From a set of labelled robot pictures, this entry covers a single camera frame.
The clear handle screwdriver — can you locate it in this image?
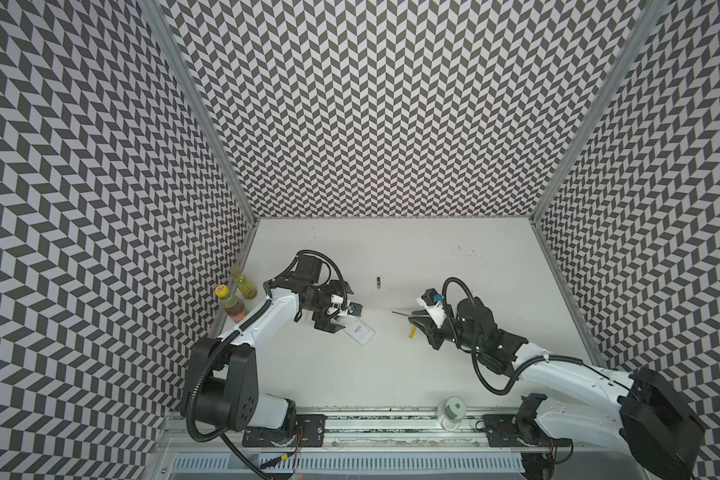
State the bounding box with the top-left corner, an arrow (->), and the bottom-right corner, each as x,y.
391,310 -> 416,317

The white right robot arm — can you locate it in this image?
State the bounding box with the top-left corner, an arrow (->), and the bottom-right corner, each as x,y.
406,277 -> 706,479

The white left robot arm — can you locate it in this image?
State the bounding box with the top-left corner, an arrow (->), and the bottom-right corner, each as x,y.
179,250 -> 362,443

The yellow-green drink bottle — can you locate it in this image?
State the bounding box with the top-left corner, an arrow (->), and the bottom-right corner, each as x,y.
230,265 -> 258,300

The red tea bottle yellow cap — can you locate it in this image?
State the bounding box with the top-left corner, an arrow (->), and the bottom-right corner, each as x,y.
214,285 -> 246,323

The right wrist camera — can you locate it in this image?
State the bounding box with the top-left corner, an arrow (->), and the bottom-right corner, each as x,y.
417,288 -> 446,329

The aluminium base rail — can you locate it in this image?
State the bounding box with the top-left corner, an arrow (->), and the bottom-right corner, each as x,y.
167,407 -> 571,454

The aluminium left corner post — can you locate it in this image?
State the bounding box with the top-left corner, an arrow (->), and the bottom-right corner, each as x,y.
136,0 -> 259,226

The aluminium corner post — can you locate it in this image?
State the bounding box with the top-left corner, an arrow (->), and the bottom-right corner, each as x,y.
529,0 -> 670,224
136,0 -> 259,226

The aluminium right corner post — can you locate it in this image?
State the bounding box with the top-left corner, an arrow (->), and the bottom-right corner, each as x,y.
529,0 -> 670,224

